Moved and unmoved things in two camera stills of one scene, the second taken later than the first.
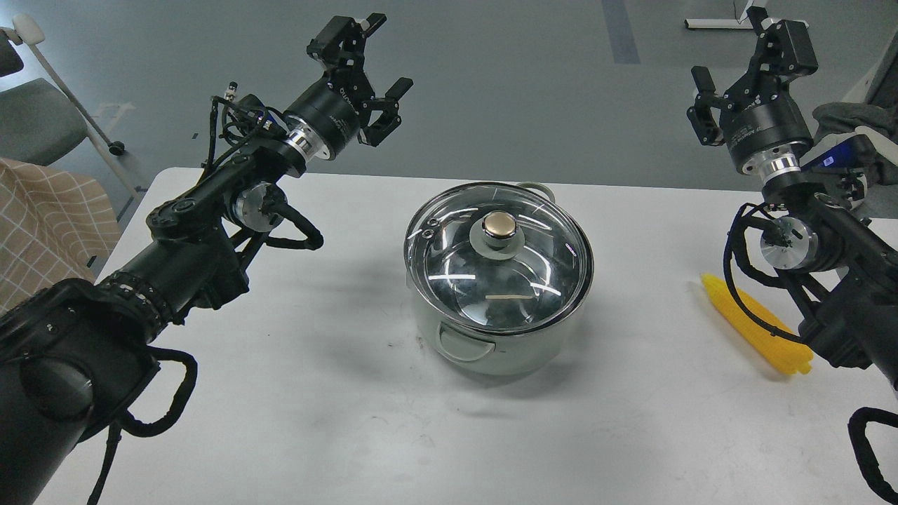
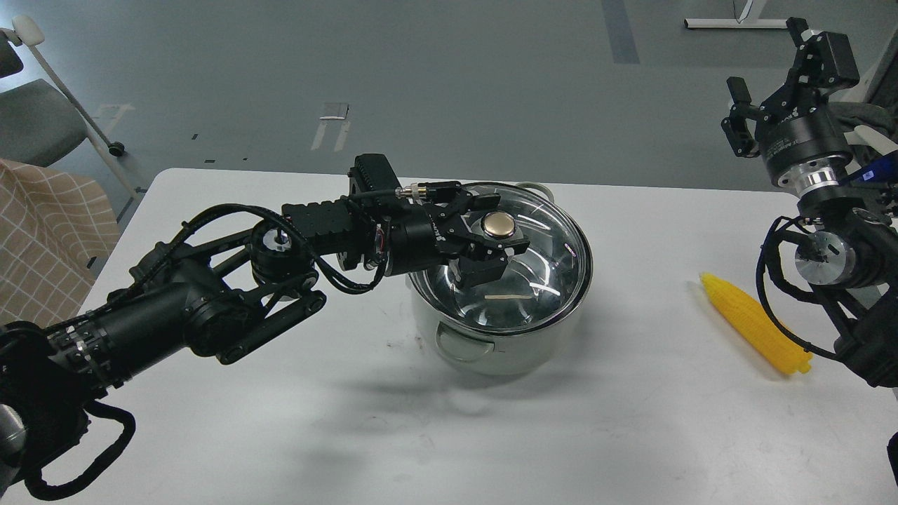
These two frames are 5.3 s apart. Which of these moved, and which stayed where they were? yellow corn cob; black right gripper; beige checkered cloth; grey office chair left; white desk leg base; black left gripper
Moved: black right gripper; black left gripper
Stayed: white desk leg base; yellow corn cob; beige checkered cloth; grey office chair left
